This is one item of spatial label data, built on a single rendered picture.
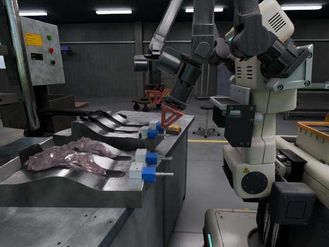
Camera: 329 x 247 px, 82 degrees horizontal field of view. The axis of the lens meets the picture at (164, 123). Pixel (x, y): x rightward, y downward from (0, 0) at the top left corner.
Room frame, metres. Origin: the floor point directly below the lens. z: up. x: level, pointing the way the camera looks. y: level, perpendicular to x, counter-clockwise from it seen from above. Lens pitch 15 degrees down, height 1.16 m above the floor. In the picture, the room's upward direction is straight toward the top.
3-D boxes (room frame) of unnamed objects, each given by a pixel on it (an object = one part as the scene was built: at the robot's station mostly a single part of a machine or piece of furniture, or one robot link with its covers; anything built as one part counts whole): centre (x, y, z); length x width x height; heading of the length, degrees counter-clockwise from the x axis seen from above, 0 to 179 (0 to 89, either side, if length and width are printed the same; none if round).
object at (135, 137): (0.93, 0.28, 0.87); 0.50 x 0.26 x 0.14; 72
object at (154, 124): (0.89, 0.01, 0.89); 0.13 x 0.05 x 0.05; 72
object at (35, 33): (1.35, 0.88, 0.73); 0.30 x 0.22 x 1.47; 162
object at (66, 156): (0.57, 0.30, 0.90); 0.26 x 0.18 x 0.08; 89
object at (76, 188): (0.56, 0.31, 0.85); 0.50 x 0.26 x 0.11; 89
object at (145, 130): (0.79, 0.04, 0.89); 0.13 x 0.05 x 0.05; 72
